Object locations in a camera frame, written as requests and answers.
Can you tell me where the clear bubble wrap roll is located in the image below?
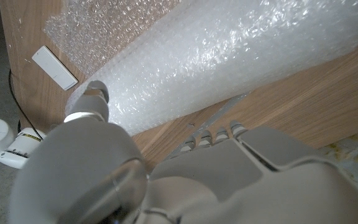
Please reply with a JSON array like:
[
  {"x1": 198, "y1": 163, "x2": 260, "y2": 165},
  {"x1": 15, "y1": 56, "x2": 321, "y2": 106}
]
[{"x1": 42, "y1": 0, "x2": 358, "y2": 136}]

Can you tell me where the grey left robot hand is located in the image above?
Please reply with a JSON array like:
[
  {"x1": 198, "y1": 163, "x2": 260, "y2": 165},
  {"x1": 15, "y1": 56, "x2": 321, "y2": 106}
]
[{"x1": 7, "y1": 80, "x2": 358, "y2": 224}]

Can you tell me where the floral printed backdrop cloth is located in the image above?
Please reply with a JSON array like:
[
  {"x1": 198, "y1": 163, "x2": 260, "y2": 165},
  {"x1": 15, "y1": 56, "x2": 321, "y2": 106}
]
[{"x1": 317, "y1": 126, "x2": 358, "y2": 209}]

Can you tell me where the small white card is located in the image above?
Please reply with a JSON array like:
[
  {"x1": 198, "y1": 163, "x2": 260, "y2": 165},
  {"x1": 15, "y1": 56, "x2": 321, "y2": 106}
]
[{"x1": 31, "y1": 45, "x2": 79, "y2": 91}]

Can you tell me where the thin black right hand cable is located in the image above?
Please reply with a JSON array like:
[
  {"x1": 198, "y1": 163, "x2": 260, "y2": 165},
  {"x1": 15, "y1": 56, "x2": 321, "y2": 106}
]
[{"x1": 8, "y1": 68, "x2": 43, "y2": 141}]

